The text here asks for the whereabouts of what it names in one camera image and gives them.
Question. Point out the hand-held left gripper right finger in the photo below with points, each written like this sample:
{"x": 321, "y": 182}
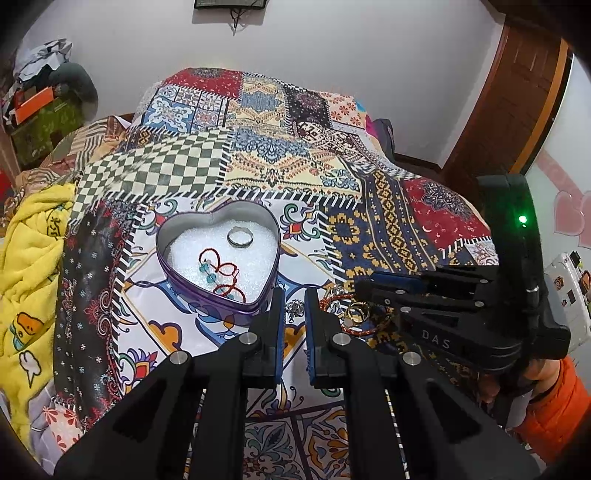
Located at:
{"x": 310, "y": 341}

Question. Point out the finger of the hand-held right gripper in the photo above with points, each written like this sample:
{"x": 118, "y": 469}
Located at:
{"x": 378, "y": 295}
{"x": 397, "y": 279}

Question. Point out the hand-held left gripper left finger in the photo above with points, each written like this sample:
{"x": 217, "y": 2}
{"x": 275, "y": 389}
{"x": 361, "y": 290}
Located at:
{"x": 279, "y": 339}

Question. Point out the gold rings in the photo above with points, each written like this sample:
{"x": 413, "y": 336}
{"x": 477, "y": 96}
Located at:
{"x": 355, "y": 314}

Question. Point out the silver charm jewelry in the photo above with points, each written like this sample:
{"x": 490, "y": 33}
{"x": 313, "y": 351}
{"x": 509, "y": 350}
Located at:
{"x": 294, "y": 307}

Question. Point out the heart-shaped purple tin box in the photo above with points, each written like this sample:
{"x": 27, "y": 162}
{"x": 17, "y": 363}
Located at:
{"x": 207, "y": 296}

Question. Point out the person's right forearm orange sleeve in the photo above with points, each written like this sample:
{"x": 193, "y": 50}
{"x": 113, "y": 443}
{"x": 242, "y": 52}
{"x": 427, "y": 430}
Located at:
{"x": 558, "y": 410}

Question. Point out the small silver jewelry piece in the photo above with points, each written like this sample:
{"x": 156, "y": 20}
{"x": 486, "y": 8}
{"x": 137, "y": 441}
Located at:
{"x": 338, "y": 291}

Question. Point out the white case with stickers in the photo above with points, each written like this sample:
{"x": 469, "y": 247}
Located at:
{"x": 565, "y": 295}

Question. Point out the dark pillow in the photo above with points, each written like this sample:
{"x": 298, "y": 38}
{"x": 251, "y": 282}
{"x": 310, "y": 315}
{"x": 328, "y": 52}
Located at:
{"x": 382, "y": 136}

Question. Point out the brown wooden door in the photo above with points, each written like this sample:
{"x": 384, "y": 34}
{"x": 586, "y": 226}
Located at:
{"x": 517, "y": 106}

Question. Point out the patchwork patterned blanket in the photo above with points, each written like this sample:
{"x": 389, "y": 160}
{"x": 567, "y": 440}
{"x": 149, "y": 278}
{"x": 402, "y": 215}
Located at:
{"x": 277, "y": 161}

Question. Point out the grey floral bedsheet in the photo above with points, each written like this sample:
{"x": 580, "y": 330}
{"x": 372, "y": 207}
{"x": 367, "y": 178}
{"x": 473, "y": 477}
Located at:
{"x": 55, "y": 427}

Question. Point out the yellow cartoon blanket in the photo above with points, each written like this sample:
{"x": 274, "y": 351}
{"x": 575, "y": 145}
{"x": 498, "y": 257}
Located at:
{"x": 32, "y": 258}

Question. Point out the brown striped cloth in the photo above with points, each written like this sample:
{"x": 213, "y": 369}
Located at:
{"x": 78, "y": 143}

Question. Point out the green cardboard box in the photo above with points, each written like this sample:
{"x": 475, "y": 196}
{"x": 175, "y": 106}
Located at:
{"x": 51, "y": 127}

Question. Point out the dark grey round cushion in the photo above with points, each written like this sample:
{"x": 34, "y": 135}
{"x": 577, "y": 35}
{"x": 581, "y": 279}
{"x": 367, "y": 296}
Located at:
{"x": 81, "y": 87}

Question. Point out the orange box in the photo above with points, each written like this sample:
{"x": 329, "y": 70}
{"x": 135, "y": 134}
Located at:
{"x": 34, "y": 104}

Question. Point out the white plastic bag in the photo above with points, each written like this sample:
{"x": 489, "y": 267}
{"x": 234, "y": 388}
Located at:
{"x": 44, "y": 55}

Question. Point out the pink heart wall sticker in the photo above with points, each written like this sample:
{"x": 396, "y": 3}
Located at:
{"x": 570, "y": 214}

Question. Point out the black wall frame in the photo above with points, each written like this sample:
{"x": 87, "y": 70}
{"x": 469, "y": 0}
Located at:
{"x": 229, "y": 3}

